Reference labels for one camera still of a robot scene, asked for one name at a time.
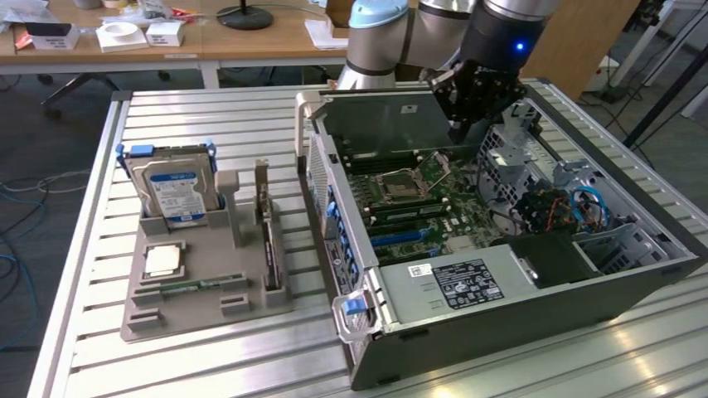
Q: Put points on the RAM module with white label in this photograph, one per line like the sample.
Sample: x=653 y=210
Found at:
x=409 y=214

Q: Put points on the silver CPU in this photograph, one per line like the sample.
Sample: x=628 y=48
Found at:
x=162 y=261

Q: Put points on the grey power supply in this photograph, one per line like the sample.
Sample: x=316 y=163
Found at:
x=409 y=298

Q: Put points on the blue card retention bar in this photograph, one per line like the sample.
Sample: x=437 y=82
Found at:
x=332 y=207

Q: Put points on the dark grey PC case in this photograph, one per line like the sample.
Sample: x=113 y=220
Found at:
x=497 y=331

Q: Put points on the green RAM stick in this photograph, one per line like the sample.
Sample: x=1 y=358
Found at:
x=182 y=287

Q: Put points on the grey metal disk bay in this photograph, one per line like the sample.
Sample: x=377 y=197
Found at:
x=625 y=244

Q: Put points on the blue expansion slot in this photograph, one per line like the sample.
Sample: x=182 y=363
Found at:
x=400 y=239

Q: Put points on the grey parts rack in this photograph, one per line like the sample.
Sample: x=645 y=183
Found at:
x=216 y=257

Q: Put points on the white labelled box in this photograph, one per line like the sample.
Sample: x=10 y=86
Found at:
x=53 y=42

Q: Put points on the brown cardboard box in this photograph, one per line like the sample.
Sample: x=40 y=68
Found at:
x=338 y=12

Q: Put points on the black lamp base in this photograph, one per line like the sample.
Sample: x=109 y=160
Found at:
x=244 y=20

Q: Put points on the metal socket cover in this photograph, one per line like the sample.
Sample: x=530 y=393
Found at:
x=436 y=170

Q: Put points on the small red item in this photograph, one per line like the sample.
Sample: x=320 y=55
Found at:
x=21 y=41

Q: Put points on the crumpled white paper pile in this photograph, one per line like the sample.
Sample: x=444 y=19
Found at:
x=21 y=10

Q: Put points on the small black box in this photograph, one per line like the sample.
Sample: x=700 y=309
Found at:
x=49 y=29

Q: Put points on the black expansion slot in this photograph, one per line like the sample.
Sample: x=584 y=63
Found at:
x=394 y=229

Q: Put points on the white box with round hole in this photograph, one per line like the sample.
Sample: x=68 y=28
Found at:
x=121 y=41

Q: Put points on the white paper sheets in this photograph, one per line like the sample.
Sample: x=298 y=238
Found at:
x=326 y=35

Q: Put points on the black chair base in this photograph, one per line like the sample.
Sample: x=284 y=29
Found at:
x=77 y=85

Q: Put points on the black stand pole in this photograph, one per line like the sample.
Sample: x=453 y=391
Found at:
x=664 y=99

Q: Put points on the black RAM slot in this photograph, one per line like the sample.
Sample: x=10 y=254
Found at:
x=384 y=167
x=381 y=159

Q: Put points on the small white cabinet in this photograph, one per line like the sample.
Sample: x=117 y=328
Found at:
x=600 y=74

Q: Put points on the green motherboard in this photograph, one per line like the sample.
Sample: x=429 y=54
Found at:
x=464 y=199

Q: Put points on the wooden desk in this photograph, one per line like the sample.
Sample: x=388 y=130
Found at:
x=248 y=45

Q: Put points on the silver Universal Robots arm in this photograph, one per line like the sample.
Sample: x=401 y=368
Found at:
x=376 y=45

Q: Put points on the hard disk with blue carrier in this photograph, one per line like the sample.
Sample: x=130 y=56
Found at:
x=176 y=195

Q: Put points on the clear plastic bag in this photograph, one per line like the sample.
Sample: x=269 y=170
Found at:
x=154 y=9

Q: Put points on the plain white box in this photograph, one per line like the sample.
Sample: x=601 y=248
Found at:
x=164 y=35

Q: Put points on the CPU socket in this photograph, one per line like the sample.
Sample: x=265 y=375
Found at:
x=398 y=185

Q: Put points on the blue latch tab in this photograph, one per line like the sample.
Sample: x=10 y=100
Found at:
x=354 y=307

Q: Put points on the wooden cabinet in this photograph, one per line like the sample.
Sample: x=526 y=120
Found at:
x=580 y=49

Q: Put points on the perforated metal drive cage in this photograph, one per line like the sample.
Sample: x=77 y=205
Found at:
x=505 y=174

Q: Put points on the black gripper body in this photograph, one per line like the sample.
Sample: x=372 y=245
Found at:
x=497 y=41

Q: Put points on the graphics card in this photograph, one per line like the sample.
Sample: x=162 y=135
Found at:
x=269 y=248

